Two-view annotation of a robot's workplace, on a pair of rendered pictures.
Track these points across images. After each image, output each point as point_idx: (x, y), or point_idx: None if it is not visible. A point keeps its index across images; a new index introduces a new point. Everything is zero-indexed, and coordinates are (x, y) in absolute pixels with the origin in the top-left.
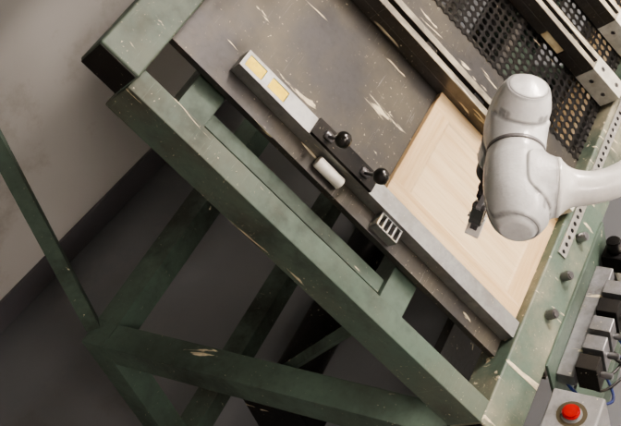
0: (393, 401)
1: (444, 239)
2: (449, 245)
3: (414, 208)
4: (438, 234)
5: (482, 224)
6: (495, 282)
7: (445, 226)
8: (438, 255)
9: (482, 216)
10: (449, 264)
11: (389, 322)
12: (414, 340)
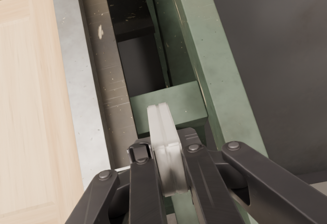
0: (173, 39)
1: (59, 118)
2: (57, 108)
3: (66, 180)
4: (60, 129)
5: (176, 131)
6: (34, 33)
7: (41, 129)
8: (90, 110)
9: (309, 194)
10: (84, 91)
11: (231, 95)
12: (212, 56)
